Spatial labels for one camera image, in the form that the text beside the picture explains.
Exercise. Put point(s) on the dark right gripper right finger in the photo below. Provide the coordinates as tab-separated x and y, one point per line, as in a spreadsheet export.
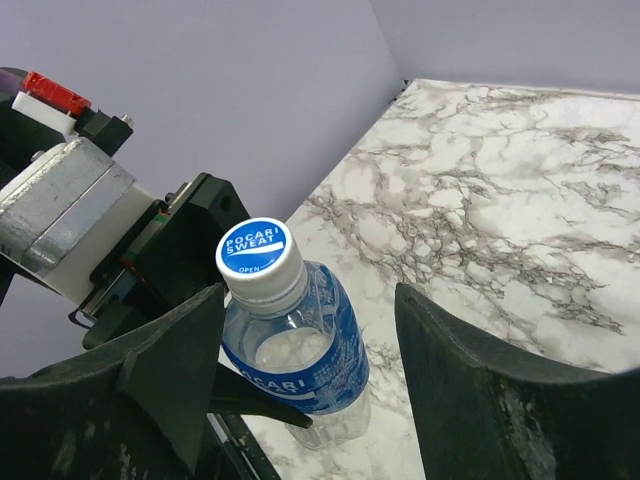
485	409

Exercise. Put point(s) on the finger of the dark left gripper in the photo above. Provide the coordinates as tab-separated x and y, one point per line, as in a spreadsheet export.
233	397

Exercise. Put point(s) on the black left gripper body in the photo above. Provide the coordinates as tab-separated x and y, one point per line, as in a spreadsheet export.
165	258

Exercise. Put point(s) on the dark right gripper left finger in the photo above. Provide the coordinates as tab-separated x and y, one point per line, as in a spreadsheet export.
132	408

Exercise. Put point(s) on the white blue Pocari cap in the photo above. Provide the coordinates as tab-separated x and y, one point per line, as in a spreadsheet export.
262	265

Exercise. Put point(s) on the blue label Pocari bottle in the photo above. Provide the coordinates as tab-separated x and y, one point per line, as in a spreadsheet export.
311	357

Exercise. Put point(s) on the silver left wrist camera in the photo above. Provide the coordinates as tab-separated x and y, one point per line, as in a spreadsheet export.
68	209

